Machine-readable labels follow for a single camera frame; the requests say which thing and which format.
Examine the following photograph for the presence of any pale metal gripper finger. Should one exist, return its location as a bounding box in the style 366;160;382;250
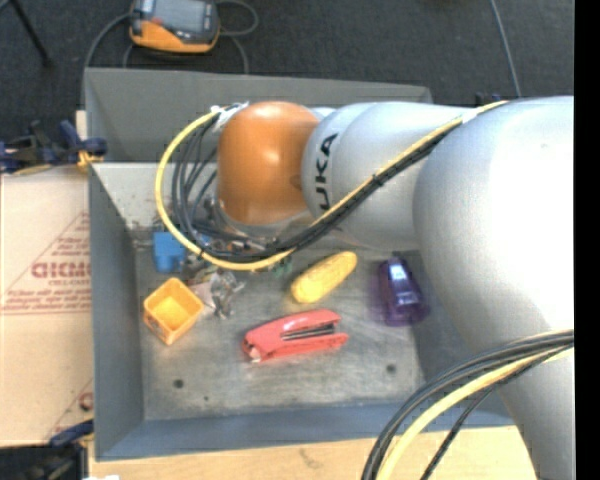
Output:
213;280;247;321
208;267;232;303

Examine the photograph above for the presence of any blue plastic block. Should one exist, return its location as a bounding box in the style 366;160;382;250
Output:
151;230;188;275

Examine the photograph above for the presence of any orange square cup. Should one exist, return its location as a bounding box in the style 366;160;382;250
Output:
142;276;205;347

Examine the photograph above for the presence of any red stapler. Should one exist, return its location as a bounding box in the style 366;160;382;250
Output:
240;308;351;364

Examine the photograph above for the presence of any yellow toy corn cob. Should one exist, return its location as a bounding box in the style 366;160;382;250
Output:
289;250;359;305

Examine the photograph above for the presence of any grey metal bin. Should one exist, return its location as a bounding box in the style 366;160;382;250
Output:
82;67;527;462

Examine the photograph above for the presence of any purple translucent plastic cap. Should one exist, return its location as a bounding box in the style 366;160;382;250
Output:
371;256;432;328

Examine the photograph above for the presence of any brown cardboard board, red print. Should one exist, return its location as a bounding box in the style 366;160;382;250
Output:
0;110;96;450

